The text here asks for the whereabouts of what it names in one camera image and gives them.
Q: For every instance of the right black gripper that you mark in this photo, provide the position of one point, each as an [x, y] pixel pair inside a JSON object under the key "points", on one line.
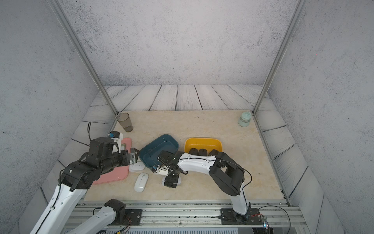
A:
{"points": [[170, 180]]}

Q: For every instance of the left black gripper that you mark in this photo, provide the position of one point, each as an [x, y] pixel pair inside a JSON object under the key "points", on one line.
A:
{"points": [[127, 160]]}

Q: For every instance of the white mouse with grey line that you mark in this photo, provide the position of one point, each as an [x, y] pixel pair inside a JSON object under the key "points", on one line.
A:
{"points": [[179, 181]]}

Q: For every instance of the small white mouse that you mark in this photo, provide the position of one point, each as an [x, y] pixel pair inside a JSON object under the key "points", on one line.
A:
{"points": [[137, 167]]}

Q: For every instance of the dark teal storage box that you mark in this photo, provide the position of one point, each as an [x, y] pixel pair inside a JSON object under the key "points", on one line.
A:
{"points": [[150, 152]]}

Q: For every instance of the long white mouse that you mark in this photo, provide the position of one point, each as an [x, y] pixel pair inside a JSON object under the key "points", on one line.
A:
{"points": [[141, 182]]}

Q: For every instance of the black mouse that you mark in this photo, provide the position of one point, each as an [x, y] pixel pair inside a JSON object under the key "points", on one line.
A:
{"points": [[202, 152], [194, 151], [213, 153]]}

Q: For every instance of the yellow storage box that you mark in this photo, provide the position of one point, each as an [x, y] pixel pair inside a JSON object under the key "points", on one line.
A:
{"points": [[203, 143]]}

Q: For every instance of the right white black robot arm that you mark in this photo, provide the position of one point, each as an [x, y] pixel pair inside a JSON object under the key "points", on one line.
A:
{"points": [[225, 172]]}

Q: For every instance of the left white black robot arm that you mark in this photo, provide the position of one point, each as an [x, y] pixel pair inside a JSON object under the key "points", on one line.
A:
{"points": [[74, 182]]}

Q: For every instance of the pink tray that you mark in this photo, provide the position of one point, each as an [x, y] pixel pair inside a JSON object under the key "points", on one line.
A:
{"points": [[118, 173]]}

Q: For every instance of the brown translucent cup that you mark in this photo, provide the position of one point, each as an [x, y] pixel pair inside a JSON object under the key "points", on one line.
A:
{"points": [[125, 121]]}

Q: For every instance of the pale green glass jar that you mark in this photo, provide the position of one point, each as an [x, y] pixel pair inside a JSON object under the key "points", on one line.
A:
{"points": [[244, 119]]}

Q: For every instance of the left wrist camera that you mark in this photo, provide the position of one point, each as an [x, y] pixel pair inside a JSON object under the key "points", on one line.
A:
{"points": [[117, 137]]}

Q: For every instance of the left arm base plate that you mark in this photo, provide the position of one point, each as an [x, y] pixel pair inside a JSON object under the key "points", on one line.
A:
{"points": [[131, 217]]}

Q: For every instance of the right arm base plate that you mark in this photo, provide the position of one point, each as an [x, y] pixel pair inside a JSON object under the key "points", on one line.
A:
{"points": [[230, 217]]}

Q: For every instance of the aluminium rail frame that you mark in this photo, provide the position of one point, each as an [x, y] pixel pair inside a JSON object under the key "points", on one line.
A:
{"points": [[185, 214]]}

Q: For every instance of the left aluminium corner post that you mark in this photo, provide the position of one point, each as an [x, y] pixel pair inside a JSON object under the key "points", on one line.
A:
{"points": [[64, 22]]}

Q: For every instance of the aluminium corner post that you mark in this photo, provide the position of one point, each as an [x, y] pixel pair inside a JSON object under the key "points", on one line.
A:
{"points": [[64, 22], [280, 53]]}

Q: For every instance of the right aluminium corner post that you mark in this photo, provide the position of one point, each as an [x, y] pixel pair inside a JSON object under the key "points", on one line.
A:
{"points": [[280, 53]]}

